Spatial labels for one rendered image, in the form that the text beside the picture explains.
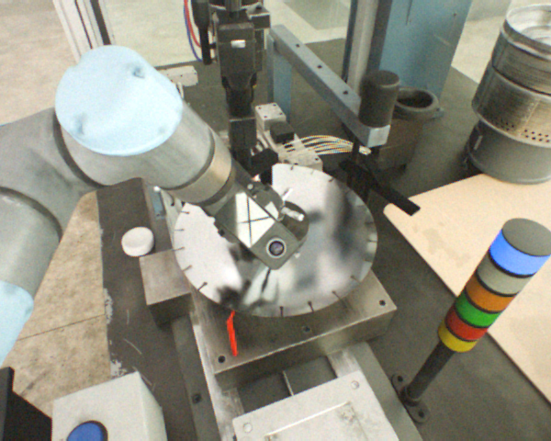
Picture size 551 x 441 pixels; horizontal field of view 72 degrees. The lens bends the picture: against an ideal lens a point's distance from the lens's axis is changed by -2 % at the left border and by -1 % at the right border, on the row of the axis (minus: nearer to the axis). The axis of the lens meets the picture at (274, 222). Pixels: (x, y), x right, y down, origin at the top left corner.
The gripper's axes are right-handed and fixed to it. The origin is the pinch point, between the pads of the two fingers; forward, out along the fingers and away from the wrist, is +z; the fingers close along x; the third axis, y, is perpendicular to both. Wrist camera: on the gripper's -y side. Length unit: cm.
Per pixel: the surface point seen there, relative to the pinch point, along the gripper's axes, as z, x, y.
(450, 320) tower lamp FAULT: -3.4, -8.5, -25.4
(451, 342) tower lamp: -1.4, -6.9, -27.4
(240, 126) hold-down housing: -8.5, -7.3, 10.8
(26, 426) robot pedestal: 8, 58, 9
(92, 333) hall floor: 78, 85, 52
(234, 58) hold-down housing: -17.2, -11.9, 12.2
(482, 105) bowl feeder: 40, -57, 1
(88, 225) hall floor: 99, 71, 110
